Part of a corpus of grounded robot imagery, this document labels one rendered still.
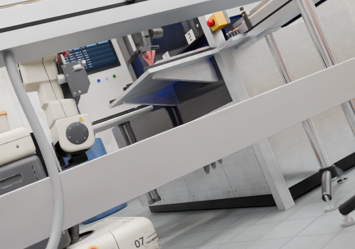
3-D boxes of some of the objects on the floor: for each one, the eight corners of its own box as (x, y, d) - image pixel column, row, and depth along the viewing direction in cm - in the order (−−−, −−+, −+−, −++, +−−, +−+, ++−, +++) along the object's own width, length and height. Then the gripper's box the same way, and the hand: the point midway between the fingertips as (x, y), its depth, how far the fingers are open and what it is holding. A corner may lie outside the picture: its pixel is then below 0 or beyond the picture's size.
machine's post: (287, 205, 220) (134, -158, 232) (295, 204, 215) (138, -167, 227) (278, 210, 218) (123, -157, 229) (286, 210, 212) (127, -166, 224)
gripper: (151, 39, 221) (158, 68, 219) (133, 41, 217) (140, 70, 214) (156, 34, 215) (164, 64, 213) (137, 36, 211) (145, 65, 208)
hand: (151, 65), depth 214 cm, fingers closed
